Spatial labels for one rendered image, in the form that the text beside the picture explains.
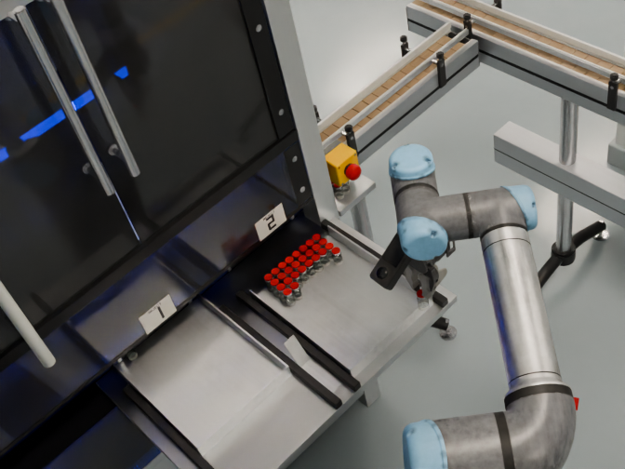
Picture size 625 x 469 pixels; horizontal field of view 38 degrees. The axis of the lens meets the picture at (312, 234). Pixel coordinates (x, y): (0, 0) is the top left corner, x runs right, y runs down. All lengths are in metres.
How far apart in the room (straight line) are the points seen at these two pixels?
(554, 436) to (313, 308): 0.94
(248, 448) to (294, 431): 0.10
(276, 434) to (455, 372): 1.17
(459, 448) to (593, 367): 1.79
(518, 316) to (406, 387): 1.65
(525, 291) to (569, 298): 1.80
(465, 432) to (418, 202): 0.39
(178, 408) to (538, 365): 0.95
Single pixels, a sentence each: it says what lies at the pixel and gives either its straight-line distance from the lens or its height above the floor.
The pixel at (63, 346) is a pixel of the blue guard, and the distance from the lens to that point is 1.90.
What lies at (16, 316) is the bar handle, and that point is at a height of 1.35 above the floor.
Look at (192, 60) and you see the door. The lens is 1.76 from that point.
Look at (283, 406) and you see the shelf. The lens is 1.95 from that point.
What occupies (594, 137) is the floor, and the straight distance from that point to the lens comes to 3.69.
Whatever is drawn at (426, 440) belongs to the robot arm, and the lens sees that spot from 1.26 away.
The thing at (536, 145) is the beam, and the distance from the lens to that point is 2.86.
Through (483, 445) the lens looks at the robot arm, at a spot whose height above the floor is 1.41.
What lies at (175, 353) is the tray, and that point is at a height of 0.88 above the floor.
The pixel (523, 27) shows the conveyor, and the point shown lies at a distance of 2.68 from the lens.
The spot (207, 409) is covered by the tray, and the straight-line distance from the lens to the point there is 1.99.
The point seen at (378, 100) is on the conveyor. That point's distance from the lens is 2.42.
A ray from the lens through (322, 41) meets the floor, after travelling 4.33.
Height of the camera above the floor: 2.52
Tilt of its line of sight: 47 degrees down
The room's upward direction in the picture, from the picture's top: 15 degrees counter-clockwise
